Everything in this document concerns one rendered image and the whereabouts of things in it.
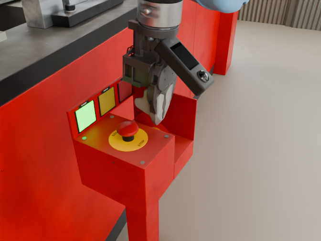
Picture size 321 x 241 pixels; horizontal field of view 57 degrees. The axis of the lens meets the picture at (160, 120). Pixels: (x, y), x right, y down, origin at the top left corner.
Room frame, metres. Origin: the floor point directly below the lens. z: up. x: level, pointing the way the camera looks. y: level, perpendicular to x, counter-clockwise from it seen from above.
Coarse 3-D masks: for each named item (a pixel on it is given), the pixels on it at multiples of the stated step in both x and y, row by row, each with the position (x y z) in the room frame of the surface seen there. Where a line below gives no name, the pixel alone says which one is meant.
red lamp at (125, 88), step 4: (120, 84) 0.55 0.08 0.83; (124, 84) 0.56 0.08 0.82; (128, 84) 0.58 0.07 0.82; (120, 88) 0.55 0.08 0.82; (124, 88) 0.56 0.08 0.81; (128, 88) 0.58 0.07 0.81; (120, 92) 0.55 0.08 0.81; (124, 92) 0.56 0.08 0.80; (128, 92) 0.57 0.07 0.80; (120, 96) 0.55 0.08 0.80; (124, 96) 0.56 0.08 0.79; (120, 100) 0.55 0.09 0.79
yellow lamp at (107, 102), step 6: (108, 90) 0.52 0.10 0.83; (102, 96) 0.50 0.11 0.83; (108, 96) 0.52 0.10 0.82; (114, 96) 0.53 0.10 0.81; (102, 102) 0.50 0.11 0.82; (108, 102) 0.52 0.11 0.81; (114, 102) 0.53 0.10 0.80; (102, 108) 0.50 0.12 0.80; (108, 108) 0.51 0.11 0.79; (102, 114) 0.50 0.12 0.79
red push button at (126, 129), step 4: (120, 124) 0.43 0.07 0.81; (124, 124) 0.43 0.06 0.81; (128, 124) 0.43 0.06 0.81; (132, 124) 0.43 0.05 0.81; (136, 124) 0.44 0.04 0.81; (120, 128) 0.42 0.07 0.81; (124, 128) 0.42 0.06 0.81; (128, 128) 0.42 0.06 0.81; (132, 128) 0.42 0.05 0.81; (136, 128) 0.43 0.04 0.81; (120, 132) 0.42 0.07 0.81; (124, 132) 0.41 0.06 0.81; (128, 132) 0.41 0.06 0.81; (132, 132) 0.42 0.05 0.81; (136, 132) 0.42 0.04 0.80; (124, 136) 0.41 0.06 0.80; (128, 136) 0.41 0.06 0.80; (132, 136) 0.42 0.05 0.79; (124, 140) 0.42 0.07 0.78; (128, 140) 0.42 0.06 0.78; (132, 140) 0.42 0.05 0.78
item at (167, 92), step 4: (172, 84) 0.53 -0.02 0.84; (168, 88) 0.52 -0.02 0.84; (160, 92) 0.52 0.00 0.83; (164, 92) 0.51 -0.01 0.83; (168, 92) 0.52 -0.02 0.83; (164, 96) 0.51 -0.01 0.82; (168, 96) 0.52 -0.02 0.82; (164, 100) 0.52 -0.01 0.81; (168, 100) 0.52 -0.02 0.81; (164, 104) 0.51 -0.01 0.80; (168, 104) 0.52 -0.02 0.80; (164, 108) 0.51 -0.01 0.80; (164, 112) 0.51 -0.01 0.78; (164, 116) 0.51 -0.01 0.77
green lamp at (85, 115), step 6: (90, 102) 0.47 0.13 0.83; (84, 108) 0.46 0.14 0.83; (90, 108) 0.47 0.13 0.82; (78, 114) 0.44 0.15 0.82; (84, 114) 0.46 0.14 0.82; (90, 114) 0.47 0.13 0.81; (78, 120) 0.44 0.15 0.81; (84, 120) 0.45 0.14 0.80; (90, 120) 0.47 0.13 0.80; (84, 126) 0.45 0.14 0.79
